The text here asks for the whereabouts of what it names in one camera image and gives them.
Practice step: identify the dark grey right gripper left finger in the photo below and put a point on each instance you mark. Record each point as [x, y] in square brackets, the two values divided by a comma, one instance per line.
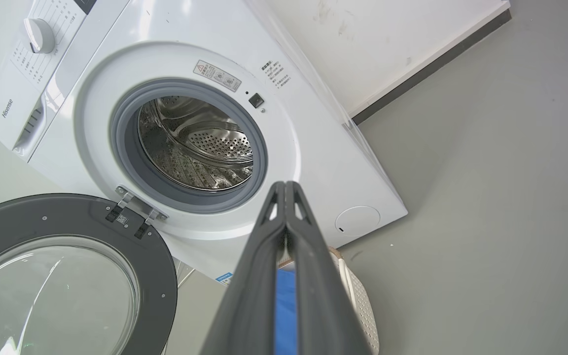
[249, 291]

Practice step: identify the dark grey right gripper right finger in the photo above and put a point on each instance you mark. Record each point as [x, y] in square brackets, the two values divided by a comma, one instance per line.
[326, 301]

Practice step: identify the grey round washer door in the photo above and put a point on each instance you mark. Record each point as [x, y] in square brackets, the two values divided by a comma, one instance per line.
[67, 217]

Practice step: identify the white front-load washing machine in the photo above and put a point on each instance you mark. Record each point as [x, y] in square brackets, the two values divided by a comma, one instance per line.
[313, 162]

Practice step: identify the metal door hinge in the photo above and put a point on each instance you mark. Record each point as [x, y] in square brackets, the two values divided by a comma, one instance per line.
[138, 207]

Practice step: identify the black door lock socket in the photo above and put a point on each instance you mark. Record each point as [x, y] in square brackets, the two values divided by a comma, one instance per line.
[256, 100]

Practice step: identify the small energy label sticker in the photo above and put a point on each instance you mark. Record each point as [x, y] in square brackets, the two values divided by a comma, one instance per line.
[224, 278]

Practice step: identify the white perforated laundry basket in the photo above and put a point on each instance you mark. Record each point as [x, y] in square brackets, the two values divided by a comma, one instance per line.
[363, 305]

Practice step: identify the blue garment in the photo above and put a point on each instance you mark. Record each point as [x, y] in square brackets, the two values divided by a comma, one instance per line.
[285, 315]

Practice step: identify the round white filter cover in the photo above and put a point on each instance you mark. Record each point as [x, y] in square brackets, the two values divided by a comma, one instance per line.
[358, 220]

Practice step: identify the steel perforated drum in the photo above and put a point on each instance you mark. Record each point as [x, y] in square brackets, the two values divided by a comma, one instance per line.
[200, 148]

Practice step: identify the grey warning sticker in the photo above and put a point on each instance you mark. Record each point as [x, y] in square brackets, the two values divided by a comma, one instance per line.
[217, 75]

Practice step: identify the dark grey baseboard strip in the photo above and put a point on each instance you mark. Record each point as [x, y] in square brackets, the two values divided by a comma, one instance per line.
[432, 66]

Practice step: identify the white detergent drawer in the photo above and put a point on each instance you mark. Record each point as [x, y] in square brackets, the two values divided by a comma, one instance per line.
[30, 130]

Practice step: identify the black display panel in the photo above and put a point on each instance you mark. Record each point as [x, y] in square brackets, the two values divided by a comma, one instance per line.
[86, 5]

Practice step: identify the white program dial knob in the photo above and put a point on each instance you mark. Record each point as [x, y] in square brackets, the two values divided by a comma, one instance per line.
[41, 35]

